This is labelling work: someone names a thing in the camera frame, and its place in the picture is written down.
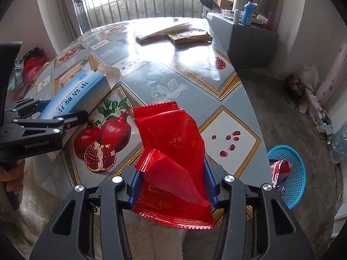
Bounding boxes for grey window railing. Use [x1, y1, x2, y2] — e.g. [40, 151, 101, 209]
[87, 0, 206, 30]

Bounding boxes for pile of colourful clothes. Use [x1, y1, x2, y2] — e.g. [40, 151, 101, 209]
[9, 47, 51, 91]

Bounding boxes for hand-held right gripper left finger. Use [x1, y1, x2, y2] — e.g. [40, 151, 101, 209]
[29, 168, 144, 260]

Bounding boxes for yellow snack packet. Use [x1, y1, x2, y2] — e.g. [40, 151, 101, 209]
[167, 28, 213, 44]

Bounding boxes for red foil wrapper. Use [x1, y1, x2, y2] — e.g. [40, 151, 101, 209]
[131, 101, 215, 229]

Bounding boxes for grey cabinet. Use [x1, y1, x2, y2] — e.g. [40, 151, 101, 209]
[206, 12, 278, 71]

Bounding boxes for heap of bags and bottles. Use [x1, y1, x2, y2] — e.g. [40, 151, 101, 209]
[284, 63, 334, 141]

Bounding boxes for pomegranate print tablecloth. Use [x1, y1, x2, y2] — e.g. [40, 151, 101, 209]
[23, 18, 262, 220]

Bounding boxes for blue and white carton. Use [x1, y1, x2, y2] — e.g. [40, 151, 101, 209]
[36, 63, 121, 159]

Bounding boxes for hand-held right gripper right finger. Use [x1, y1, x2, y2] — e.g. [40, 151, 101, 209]
[203, 156, 316, 260]

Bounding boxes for white papers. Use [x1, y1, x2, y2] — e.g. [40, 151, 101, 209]
[135, 19, 193, 41]

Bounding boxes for clear plastic water bottle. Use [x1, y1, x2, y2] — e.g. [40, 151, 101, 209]
[331, 120, 347, 164]

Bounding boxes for person's left hand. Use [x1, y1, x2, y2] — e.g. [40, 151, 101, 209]
[0, 160, 25, 193]

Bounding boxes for red and white packet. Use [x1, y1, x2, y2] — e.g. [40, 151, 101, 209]
[270, 159, 293, 190]

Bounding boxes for blue plastic bottle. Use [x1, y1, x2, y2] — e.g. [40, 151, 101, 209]
[241, 1, 258, 26]

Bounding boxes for pale floral cloth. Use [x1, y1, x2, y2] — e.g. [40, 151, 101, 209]
[316, 42, 347, 109]

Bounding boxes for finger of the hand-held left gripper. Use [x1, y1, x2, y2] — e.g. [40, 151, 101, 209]
[12, 110, 88, 138]
[6, 97, 52, 120]

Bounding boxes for cardboard box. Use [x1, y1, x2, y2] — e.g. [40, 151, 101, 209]
[214, 0, 234, 10]

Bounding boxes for blue plastic mesh basket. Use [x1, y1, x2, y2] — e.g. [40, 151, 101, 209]
[267, 145, 307, 210]

